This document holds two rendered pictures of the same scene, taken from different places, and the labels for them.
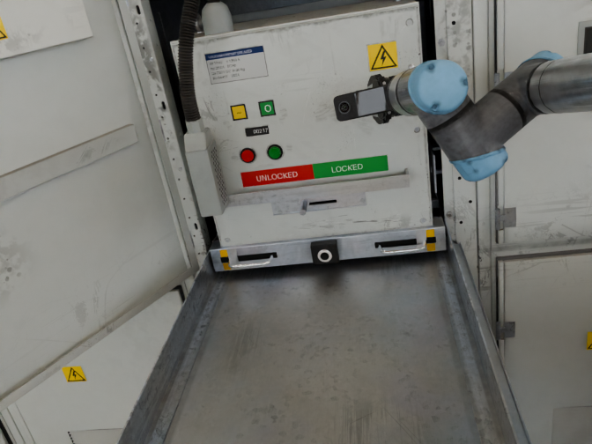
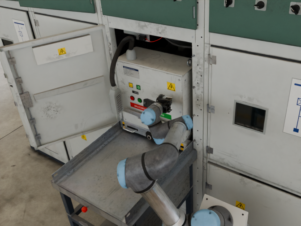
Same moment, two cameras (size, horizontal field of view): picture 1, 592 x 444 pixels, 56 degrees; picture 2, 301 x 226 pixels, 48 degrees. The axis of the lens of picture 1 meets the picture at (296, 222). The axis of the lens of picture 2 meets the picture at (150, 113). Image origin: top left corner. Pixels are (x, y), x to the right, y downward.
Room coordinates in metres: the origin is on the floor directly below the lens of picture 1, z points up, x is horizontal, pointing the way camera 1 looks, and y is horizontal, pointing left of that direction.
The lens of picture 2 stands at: (-0.43, -0.91, 2.26)
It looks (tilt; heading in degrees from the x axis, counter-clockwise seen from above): 34 degrees down; 29
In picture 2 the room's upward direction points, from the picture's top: 5 degrees counter-clockwise
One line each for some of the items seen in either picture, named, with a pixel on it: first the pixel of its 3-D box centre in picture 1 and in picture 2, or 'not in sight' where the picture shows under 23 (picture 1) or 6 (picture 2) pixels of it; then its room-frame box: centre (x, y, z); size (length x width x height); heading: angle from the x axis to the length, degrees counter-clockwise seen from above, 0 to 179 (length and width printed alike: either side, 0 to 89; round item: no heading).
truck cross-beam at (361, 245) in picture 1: (325, 245); (153, 133); (1.14, -0.06, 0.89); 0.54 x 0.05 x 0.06; 80
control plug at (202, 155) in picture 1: (206, 171); (116, 100); (1.10, 0.16, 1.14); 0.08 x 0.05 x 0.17; 170
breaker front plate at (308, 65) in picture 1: (308, 144); (148, 102); (1.13, -0.06, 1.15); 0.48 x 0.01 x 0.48; 80
